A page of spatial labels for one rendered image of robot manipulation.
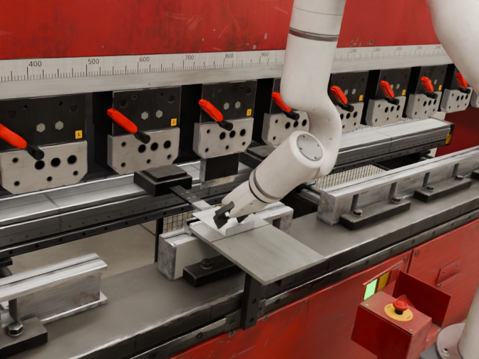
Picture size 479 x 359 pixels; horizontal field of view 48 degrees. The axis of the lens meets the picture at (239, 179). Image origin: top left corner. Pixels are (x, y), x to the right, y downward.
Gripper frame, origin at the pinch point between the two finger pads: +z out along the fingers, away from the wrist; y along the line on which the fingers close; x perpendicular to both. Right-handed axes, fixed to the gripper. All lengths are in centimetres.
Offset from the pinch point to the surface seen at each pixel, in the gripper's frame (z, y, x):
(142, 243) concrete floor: 175, -69, -49
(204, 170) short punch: -4.4, 4.4, -11.0
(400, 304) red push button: -1, -36, 35
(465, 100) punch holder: -13, -103, -13
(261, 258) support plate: -7.7, 2.9, 12.8
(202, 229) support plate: 3.0, 6.3, 0.1
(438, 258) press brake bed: 21, -93, 29
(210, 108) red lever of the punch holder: -22.3, 9.9, -16.4
